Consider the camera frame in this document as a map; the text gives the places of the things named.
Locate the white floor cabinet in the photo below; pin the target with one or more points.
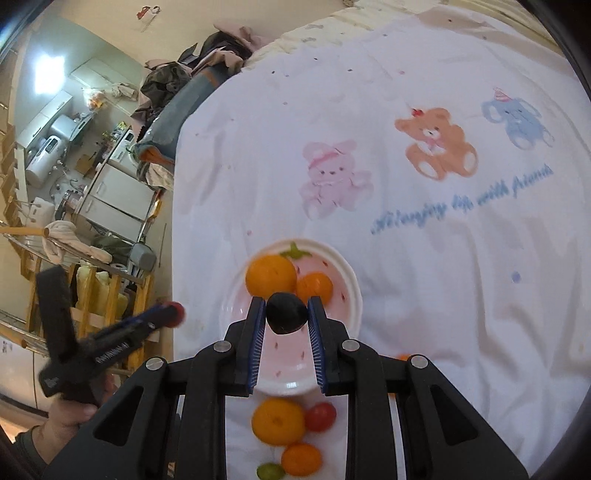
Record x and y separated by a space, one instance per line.
120 194

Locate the white water heater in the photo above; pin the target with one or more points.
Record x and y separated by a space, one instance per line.
44 159

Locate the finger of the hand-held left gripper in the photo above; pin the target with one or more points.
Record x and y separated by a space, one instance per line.
147 318

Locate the grey plastic bin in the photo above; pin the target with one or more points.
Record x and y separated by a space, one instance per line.
141 258

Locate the white mop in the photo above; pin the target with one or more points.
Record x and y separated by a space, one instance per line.
64 237

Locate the small orange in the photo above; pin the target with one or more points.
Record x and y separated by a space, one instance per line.
317 286
402 357
301 459

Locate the person's left hand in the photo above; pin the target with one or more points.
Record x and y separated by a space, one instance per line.
69 417

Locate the large orange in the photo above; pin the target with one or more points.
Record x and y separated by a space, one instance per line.
271 277
278 421

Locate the cream quilted bedding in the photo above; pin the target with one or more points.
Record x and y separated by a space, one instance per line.
314 32

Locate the pink strawberry print plate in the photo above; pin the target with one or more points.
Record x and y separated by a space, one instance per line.
286 362

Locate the wooden rack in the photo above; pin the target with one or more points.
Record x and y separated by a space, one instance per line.
99 300

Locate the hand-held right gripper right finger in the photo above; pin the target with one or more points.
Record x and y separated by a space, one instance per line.
318 346

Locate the red cherry tomato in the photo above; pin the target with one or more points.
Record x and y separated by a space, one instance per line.
175 314
320 416

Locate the person's left forearm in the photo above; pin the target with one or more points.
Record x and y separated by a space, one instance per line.
30 450

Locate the white printed blanket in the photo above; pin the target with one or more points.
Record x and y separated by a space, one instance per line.
415 277

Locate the dark purple plum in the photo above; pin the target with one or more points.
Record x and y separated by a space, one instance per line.
286 314

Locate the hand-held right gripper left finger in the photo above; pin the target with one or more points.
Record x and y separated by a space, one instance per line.
256 344

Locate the green grape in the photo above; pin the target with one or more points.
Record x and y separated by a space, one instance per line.
270 471

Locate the blue denim cushion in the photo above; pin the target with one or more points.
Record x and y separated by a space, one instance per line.
184 110

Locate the pile of clothes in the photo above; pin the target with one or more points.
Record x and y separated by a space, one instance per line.
207 50

